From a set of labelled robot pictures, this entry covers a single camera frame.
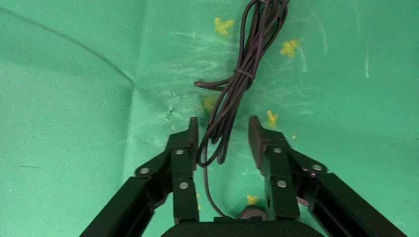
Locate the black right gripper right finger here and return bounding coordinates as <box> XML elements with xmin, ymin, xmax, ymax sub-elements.
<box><xmin>248</xmin><ymin>116</ymin><xmax>408</xmax><ymax>237</ymax></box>

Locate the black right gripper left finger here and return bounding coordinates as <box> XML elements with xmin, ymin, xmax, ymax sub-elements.
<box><xmin>80</xmin><ymin>117</ymin><xmax>200</xmax><ymax>237</ymax></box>

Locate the dark cable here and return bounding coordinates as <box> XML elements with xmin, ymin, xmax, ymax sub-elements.
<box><xmin>194</xmin><ymin>0</ymin><xmax>291</xmax><ymax>220</ymax></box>

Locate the green table mat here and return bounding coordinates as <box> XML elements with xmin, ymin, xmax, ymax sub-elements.
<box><xmin>0</xmin><ymin>0</ymin><xmax>419</xmax><ymax>237</ymax></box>

